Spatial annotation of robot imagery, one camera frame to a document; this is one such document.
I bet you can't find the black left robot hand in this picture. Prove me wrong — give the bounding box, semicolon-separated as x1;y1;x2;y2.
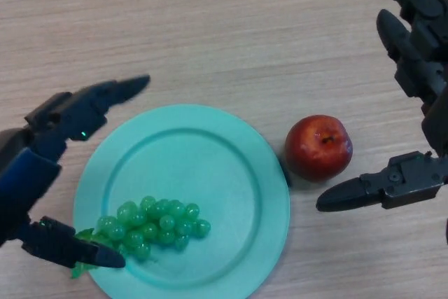
0;74;151;269

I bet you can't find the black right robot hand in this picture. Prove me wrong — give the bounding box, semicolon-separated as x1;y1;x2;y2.
316;0;448;213

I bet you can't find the green grape bunch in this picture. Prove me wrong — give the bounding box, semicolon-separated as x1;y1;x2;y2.
71;195;212;280

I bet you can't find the teal round plate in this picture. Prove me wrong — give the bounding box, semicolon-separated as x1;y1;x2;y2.
72;104;291;299

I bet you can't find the red apple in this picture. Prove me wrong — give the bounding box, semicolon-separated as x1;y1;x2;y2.
284;114;354;183

